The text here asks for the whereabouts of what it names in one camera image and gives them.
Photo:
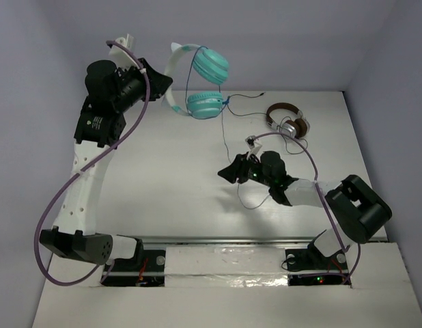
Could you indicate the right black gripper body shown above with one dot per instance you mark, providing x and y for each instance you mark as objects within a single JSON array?
[{"x": 256, "y": 173}]

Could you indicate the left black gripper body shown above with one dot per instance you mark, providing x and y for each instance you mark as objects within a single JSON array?
[{"x": 148, "y": 80}]

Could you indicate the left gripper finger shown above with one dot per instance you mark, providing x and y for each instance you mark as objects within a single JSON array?
[
  {"x": 158, "y": 88},
  {"x": 155, "y": 76}
]

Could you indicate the teal cat-ear headphones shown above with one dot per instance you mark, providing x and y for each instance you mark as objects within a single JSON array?
[{"x": 205, "y": 75}]

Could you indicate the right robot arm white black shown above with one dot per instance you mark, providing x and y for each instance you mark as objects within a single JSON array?
[{"x": 357, "y": 211}]

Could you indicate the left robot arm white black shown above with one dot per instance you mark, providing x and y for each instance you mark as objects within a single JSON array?
[{"x": 73, "y": 235}]

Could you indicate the brown silver headphones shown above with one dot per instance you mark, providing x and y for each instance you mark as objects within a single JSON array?
[{"x": 297, "y": 128}]

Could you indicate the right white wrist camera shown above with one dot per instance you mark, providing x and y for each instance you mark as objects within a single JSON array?
[{"x": 254, "y": 146}]

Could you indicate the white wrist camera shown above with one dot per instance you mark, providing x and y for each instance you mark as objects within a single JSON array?
[
  {"x": 121, "y": 49},
  {"x": 254, "y": 146}
]

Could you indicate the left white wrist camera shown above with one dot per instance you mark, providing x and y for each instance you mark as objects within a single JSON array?
[{"x": 121, "y": 49}]

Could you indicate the metal rail front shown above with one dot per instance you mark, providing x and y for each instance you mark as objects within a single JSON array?
[{"x": 222, "y": 240}]

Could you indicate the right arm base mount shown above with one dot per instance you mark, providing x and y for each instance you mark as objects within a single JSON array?
[{"x": 321, "y": 262}]

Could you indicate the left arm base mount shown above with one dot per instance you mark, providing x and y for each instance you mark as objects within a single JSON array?
[{"x": 145, "y": 269}]

